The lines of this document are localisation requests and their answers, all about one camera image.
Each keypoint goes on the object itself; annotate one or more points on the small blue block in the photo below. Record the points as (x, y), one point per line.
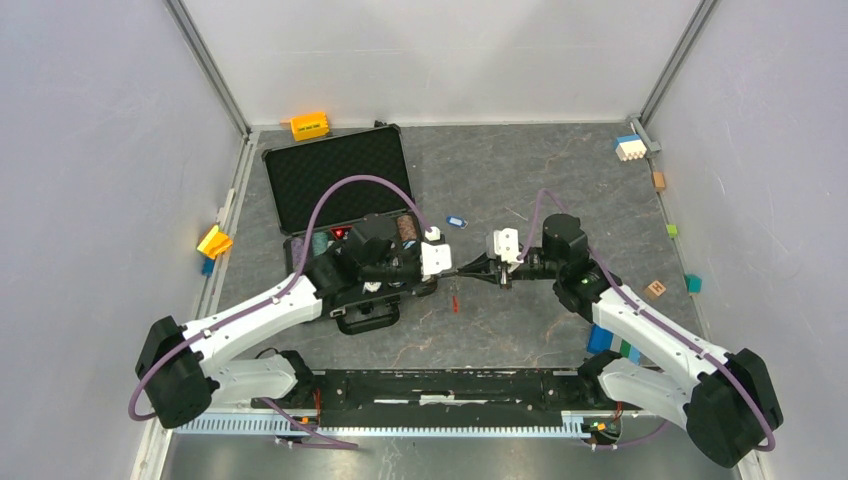
(208, 266)

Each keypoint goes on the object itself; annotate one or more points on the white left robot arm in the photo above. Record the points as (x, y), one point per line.
(184, 369)

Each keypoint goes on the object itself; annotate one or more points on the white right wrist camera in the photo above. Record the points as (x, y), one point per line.
(503, 246)

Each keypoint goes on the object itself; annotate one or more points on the brown wooden cube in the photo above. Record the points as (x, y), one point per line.
(659, 181)

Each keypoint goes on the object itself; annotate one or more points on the black poker chip case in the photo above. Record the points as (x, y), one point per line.
(345, 203)

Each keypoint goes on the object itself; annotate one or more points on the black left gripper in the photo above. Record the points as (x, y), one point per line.
(417, 280)

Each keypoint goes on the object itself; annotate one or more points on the teal small cube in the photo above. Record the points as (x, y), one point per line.
(693, 283)

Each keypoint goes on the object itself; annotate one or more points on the blue key tag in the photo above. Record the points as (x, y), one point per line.
(456, 222)

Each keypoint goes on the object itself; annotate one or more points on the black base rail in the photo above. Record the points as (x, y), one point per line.
(455, 398)

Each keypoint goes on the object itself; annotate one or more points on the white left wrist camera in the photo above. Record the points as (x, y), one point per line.
(435, 254)

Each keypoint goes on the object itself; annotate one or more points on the wooden letter cube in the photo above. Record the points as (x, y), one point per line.
(655, 289)

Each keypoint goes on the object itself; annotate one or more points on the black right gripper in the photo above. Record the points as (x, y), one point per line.
(484, 266)

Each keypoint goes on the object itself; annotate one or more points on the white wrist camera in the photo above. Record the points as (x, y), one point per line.
(435, 254)
(503, 246)

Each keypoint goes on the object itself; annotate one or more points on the blue green white brick stack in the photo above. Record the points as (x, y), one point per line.
(600, 340)

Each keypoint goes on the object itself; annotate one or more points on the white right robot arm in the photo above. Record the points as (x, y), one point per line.
(724, 401)

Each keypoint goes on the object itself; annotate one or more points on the blue white toy block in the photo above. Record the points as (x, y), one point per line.
(630, 147)

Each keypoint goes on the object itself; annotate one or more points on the yellow orange toy block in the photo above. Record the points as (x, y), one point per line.
(214, 243)

